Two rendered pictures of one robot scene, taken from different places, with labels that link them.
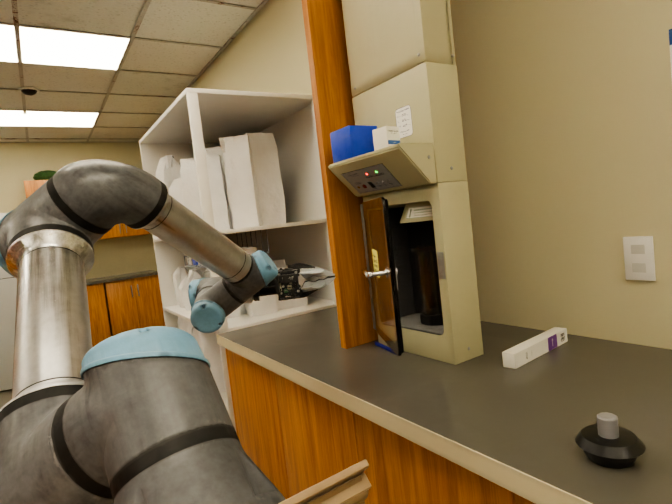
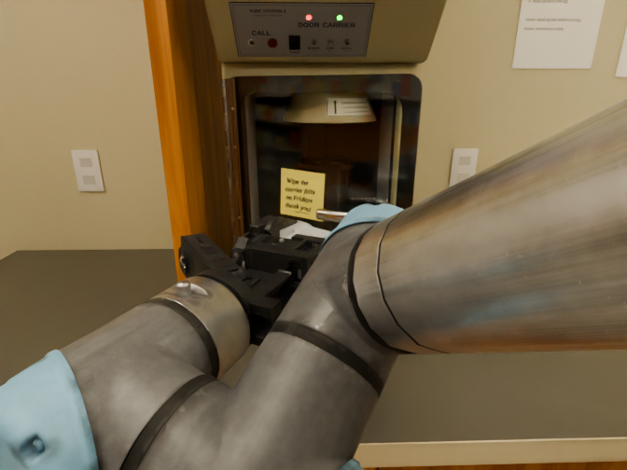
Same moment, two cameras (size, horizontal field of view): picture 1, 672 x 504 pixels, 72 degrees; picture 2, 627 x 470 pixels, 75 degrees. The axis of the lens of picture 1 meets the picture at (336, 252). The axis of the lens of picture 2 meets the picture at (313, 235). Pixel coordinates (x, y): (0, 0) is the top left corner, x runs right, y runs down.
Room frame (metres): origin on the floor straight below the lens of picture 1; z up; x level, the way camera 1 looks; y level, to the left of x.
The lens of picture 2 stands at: (0.95, 0.42, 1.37)
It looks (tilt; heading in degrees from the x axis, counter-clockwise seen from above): 20 degrees down; 301
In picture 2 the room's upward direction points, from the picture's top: straight up
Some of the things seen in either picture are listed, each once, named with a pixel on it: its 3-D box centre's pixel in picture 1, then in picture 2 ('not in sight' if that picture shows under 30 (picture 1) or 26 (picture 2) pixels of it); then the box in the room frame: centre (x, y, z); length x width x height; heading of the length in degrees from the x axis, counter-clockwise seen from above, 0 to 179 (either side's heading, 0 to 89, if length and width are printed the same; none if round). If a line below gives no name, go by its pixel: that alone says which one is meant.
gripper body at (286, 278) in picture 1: (276, 284); (263, 286); (1.16, 0.16, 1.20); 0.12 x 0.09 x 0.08; 96
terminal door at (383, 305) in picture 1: (379, 272); (314, 210); (1.26, -0.11, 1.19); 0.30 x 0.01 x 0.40; 6
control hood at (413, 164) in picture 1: (378, 173); (325, 21); (1.26, -0.14, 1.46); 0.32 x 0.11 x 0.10; 33
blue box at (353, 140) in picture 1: (354, 144); not in sight; (1.34, -0.09, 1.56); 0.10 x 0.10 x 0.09; 33
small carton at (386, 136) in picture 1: (386, 139); not in sight; (1.22, -0.17, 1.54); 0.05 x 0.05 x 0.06; 41
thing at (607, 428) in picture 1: (608, 436); not in sight; (0.67, -0.38, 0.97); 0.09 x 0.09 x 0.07
